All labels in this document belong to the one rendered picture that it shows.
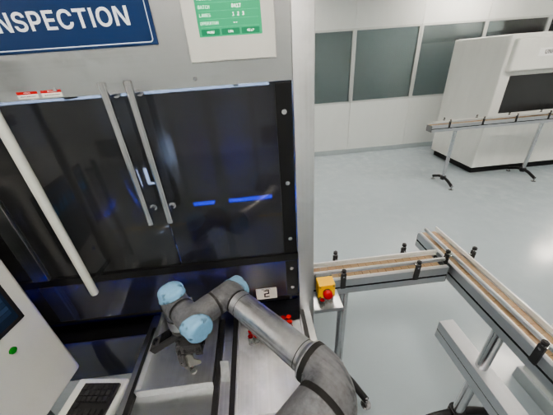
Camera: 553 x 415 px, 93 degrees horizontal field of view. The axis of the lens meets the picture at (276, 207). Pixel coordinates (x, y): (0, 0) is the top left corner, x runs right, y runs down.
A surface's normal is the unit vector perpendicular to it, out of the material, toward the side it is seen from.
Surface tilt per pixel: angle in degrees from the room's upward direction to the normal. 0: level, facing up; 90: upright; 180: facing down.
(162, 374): 0
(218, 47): 90
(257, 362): 0
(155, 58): 90
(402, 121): 90
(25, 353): 90
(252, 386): 0
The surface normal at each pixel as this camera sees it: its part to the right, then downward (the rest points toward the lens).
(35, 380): 1.00, -0.04
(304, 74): 0.10, 0.48
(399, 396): -0.07, -0.87
